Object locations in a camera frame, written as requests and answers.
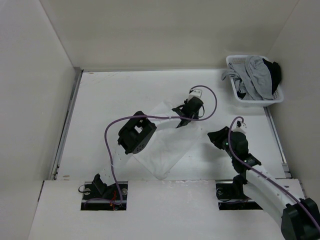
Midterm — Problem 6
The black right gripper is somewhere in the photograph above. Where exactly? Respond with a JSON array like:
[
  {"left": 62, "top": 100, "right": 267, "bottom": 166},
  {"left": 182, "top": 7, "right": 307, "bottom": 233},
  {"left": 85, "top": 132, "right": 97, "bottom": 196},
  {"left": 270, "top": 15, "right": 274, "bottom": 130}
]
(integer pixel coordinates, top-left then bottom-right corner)
[{"left": 207, "top": 126, "right": 236, "bottom": 160}]

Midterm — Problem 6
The white tank top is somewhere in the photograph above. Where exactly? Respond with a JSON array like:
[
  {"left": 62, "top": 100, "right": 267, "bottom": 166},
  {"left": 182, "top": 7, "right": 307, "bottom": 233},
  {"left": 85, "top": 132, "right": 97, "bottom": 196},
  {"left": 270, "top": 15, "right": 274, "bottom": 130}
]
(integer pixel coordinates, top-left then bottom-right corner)
[{"left": 131, "top": 99, "right": 203, "bottom": 180}]

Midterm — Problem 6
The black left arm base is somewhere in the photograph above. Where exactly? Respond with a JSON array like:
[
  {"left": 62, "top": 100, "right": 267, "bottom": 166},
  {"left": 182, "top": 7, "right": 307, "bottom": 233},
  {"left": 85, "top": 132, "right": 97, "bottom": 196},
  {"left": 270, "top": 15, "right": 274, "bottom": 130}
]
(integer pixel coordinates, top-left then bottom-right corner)
[{"left": 78, "top": 174, "right": 129, "bottom": 211}]

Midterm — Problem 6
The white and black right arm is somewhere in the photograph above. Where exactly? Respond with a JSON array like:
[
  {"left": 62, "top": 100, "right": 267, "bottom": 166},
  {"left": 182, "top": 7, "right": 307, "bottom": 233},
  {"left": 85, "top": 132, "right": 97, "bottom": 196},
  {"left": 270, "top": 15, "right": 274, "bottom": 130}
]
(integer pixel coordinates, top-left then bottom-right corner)
[{"left": 207, "top": 126, "right": 320, "bottom": 240}]

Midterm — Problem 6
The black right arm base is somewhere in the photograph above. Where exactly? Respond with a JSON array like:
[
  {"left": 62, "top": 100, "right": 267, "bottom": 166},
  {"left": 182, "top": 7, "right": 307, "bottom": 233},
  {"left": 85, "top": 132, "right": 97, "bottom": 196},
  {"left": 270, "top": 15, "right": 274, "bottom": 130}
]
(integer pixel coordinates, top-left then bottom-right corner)
[{"left": 215, "top": 174, "right": 262, "bottom": 211}]

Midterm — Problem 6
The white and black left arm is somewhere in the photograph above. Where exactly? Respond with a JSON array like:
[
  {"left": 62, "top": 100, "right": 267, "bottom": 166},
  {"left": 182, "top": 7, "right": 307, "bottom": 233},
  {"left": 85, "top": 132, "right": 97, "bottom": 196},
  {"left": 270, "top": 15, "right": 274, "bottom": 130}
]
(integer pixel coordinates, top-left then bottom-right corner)
[{"left": 90, "top": 96, "right": 204, "bottom": 200}]

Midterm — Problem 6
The grey tank top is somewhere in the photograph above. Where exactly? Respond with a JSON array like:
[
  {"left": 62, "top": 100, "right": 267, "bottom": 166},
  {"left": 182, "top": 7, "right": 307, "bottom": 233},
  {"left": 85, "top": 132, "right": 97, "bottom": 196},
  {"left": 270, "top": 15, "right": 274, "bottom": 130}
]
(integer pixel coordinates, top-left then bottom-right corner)
[{"left": 221, "top": 55, "right": 273, "bottom": 101}]

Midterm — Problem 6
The black tank top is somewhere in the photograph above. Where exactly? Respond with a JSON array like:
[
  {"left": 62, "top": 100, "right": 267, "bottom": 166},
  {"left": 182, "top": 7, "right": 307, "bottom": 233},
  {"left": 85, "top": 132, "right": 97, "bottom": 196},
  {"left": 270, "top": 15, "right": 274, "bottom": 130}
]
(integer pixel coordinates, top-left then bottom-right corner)
[{"left": 262, "top": 58, "right": 282, "bottom": 94}]

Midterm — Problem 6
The white plastic laundry basket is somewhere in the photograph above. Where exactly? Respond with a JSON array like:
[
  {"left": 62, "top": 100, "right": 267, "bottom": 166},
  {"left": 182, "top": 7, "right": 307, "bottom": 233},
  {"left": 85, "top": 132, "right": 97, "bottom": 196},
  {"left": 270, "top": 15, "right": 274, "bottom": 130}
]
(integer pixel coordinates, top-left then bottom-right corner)
[{"left": 221, "top": 55, "right": 284, "bottom": 107}]

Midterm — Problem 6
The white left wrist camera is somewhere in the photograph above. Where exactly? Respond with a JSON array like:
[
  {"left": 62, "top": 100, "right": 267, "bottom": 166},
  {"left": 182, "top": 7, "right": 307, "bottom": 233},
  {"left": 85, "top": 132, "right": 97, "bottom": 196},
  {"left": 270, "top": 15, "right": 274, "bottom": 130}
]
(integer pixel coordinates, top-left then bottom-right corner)
[{"left": 188, "top": 88, "right": 203, "bottom": 101}]

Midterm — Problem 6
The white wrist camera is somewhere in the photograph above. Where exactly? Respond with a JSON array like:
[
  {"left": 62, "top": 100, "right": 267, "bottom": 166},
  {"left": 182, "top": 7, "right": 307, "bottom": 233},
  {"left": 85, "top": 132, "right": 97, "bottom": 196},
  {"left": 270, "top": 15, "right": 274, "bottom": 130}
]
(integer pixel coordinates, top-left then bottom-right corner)
[
  {"left": 188, "top": 88, "right": 203, "bottom": 101},
  {"left": 233, "top": 120, "right": 247, "bottom": 134}
]

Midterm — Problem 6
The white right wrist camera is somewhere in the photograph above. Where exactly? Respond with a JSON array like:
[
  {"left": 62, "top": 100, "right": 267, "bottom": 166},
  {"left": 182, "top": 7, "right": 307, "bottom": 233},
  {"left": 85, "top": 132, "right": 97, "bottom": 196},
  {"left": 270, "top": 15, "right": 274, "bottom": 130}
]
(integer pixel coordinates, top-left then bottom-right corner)
[{"left": 233, "top": 120, "right": 247, "bottom": 134}]

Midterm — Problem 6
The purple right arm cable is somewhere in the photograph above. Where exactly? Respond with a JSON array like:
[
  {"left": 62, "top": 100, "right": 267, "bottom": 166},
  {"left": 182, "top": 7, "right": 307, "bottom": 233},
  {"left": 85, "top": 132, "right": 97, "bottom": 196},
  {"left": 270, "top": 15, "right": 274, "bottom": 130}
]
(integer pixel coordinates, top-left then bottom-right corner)
[{"left": 227, "top": 116, "right": 320, "bottom": 232}]

